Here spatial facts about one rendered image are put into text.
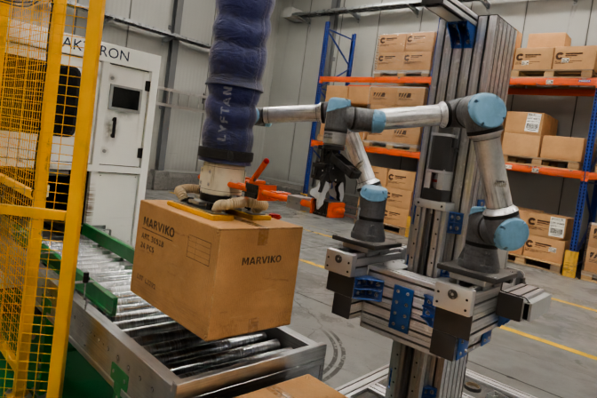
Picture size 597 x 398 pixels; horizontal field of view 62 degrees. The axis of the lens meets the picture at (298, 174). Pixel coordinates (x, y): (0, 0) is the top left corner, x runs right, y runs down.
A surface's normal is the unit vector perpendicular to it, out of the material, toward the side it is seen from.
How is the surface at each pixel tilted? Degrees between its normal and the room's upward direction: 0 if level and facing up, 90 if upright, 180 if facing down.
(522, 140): 87
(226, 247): 90
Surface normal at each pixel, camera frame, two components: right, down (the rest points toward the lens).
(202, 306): -0.72, -0.06
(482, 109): 0.10, -0.06
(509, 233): 0.15, 0.20
